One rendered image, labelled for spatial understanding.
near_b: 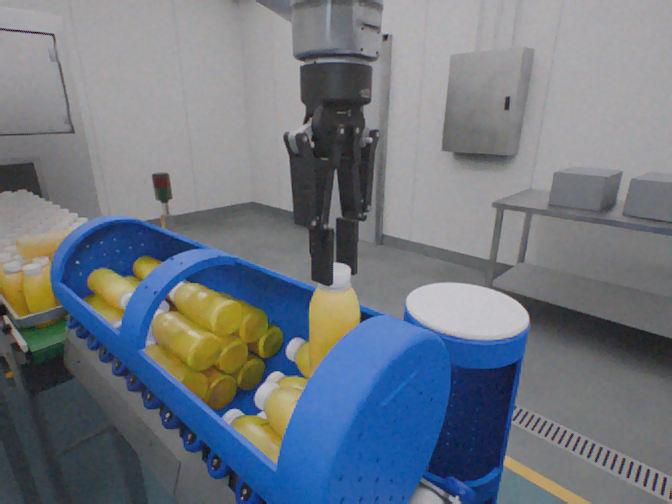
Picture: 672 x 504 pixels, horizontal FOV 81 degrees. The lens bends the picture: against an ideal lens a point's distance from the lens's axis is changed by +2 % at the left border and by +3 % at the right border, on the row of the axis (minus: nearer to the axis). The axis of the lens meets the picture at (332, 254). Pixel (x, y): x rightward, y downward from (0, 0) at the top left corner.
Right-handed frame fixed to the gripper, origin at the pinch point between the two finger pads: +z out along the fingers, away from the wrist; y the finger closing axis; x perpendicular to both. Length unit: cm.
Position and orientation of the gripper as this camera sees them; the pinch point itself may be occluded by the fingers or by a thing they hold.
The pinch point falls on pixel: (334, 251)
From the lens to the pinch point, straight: 47.0
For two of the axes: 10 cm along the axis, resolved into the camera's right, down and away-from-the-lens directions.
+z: 0.0, 9.4, 3.4
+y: 6.7, -2.5, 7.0
